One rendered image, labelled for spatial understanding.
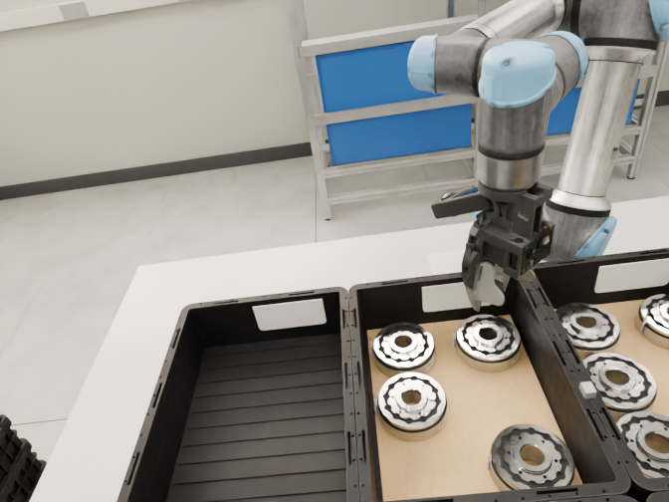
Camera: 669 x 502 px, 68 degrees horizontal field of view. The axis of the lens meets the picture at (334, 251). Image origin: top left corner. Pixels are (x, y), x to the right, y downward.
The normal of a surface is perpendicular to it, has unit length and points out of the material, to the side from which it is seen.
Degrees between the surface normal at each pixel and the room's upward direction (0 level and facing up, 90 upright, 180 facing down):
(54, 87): 90
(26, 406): 0
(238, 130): 90
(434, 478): 0
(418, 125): 90
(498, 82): 87
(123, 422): 0
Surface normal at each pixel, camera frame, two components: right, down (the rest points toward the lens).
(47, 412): -0.14, -0.80
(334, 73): 0.03, 0.59
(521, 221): -0.78, 0.45
